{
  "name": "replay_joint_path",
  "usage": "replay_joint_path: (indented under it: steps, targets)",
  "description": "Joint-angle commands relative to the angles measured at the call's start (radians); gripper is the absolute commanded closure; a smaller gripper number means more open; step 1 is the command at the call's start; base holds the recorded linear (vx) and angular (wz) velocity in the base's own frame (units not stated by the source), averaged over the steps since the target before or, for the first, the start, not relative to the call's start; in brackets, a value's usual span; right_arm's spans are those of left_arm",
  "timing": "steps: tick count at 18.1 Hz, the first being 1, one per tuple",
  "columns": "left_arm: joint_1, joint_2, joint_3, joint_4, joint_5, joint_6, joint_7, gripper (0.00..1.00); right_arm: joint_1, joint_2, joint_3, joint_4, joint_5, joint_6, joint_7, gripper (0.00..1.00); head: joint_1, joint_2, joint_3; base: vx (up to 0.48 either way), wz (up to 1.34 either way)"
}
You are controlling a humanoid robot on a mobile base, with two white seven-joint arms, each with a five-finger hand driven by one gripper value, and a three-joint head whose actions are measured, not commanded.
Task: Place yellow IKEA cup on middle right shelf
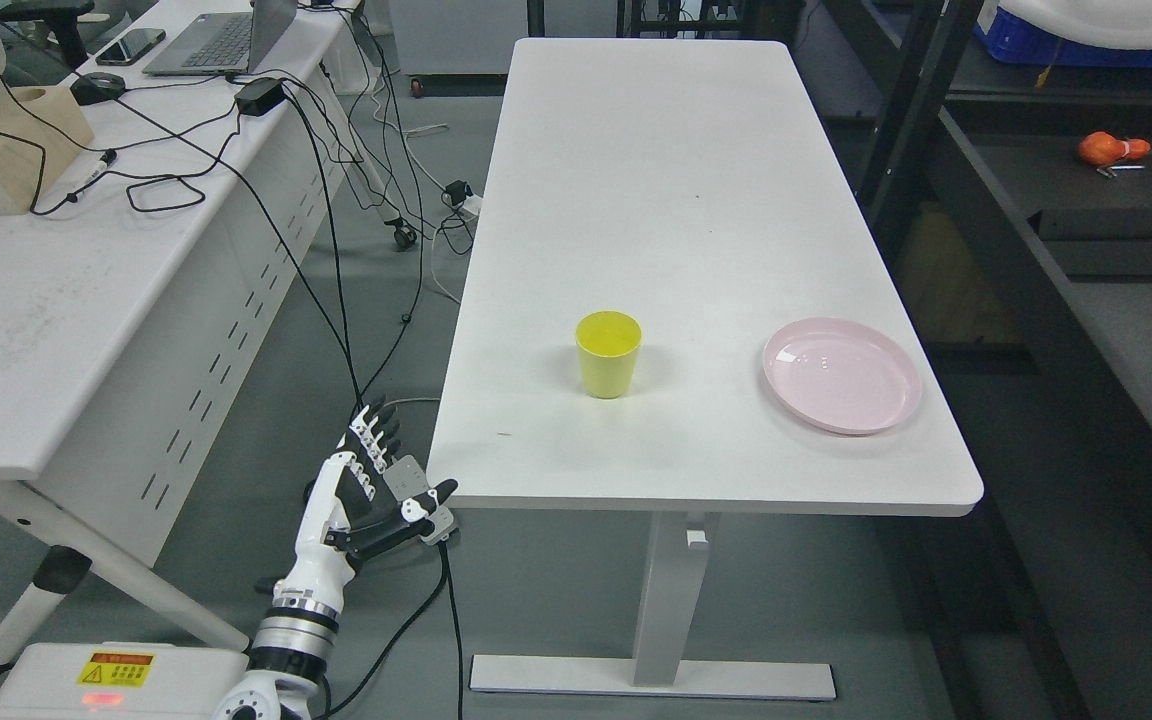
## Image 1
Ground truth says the black looped cable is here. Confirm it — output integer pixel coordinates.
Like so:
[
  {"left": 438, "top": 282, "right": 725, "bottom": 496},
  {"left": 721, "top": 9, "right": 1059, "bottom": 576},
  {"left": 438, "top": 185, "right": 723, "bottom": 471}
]
[{"left": 31, "top": 150, "right": 209, "bottom": 217}]

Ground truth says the black smartphone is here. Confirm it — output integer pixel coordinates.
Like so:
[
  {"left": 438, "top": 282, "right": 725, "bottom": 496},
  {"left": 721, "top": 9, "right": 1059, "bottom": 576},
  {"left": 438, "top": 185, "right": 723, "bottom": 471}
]
[{"left": 93, "top": 28, "right": 166, "bottom": 67}]

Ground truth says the black marker pen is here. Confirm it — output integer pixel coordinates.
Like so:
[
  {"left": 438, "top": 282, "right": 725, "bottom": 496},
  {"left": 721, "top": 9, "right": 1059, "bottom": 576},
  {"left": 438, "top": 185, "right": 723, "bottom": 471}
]
[{"left": 67, "top": 149, "right": 116, "bottom": 202}]

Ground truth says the white perforated office desk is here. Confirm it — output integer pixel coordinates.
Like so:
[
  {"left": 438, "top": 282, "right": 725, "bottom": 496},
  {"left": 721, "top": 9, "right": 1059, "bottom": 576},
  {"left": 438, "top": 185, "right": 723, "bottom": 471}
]
[{"left": 0, "top": 1, "right": 364, "bottom": 651}]

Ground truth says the orange toy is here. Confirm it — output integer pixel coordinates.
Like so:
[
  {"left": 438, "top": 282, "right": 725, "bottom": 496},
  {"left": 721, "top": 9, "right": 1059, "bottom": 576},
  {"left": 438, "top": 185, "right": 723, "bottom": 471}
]
[{"left": 1076, "top": 131, "right": 1152, "bottom": 167}]

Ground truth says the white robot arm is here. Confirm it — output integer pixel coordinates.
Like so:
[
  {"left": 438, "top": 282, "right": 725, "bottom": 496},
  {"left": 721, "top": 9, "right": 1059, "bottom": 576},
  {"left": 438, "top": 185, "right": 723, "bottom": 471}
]
[{"left": 212, "top": 596, "right": 339, "bottom": 719}]

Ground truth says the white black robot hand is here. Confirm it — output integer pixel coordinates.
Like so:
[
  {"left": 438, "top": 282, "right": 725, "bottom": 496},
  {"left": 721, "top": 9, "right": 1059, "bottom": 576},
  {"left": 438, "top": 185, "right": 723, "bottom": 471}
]
[{"left": 271, "top": 396, "right": 433, "bottom": 612}]

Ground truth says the wooden block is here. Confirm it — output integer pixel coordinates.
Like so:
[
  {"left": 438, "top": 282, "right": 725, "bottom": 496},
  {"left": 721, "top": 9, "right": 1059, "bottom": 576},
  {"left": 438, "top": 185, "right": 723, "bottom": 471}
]
[{"left": 0, "top": 86, "right": 93, "bottom": 217}]

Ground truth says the yellow plastic cup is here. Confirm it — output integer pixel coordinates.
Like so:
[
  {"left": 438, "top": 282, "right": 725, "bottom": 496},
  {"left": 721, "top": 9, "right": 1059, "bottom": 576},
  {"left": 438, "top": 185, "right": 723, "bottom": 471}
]
[{"left": 575, "top": 310, "right": 643, "bottom": 397}]

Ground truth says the grey laptop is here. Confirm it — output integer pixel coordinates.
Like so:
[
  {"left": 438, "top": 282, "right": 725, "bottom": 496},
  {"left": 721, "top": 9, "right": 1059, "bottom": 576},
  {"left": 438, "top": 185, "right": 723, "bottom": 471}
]
[{"left": 143, "top": 1, "right": 298, "bottom": 77}]

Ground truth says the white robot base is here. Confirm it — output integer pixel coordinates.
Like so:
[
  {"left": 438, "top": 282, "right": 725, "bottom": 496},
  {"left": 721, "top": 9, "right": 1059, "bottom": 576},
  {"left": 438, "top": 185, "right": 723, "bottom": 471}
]
[{"left": 0, "top": 642, "right": 247, "bottom": 719}]

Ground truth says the black computer mouse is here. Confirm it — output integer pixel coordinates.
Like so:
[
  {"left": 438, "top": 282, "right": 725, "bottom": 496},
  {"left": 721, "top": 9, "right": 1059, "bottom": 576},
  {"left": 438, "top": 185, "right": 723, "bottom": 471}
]
[{"left": 69, "top": 71, "right": 128, "bottom": 106}]

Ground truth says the blue plastic crate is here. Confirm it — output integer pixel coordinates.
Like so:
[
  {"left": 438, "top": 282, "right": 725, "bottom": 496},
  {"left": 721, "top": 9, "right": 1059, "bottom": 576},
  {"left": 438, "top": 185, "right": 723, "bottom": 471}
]
[{"left": 973, "top": 6, "right": 1152, "bottom": 69}]

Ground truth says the pink plastic plate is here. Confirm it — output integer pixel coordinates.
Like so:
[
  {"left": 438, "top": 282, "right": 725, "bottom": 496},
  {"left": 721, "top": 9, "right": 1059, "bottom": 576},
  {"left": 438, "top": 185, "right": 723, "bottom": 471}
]
[{"left": 761, "top": 316, "right": 923, "bottom": 435}]

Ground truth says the white power strip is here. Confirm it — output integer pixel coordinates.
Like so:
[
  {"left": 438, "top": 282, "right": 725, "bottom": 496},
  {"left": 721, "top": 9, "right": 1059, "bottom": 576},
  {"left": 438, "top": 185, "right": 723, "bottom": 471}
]
[{"left": 381, "top": 455, "right": 460, "bottom": 544}]

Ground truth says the white standing desk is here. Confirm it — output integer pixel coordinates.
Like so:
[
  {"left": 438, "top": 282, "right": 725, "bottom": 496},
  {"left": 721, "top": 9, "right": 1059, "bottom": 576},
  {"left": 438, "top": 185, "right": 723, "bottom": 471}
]
[{"left": 429, "top": 37, "right": 984, "bottom": 702}]

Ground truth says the black power adapter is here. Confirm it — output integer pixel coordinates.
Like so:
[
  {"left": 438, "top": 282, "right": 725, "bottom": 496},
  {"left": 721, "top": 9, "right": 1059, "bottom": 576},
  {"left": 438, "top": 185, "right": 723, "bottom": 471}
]
[{"left": 234, "top": 77, "right": 285, "bottom": 118}]

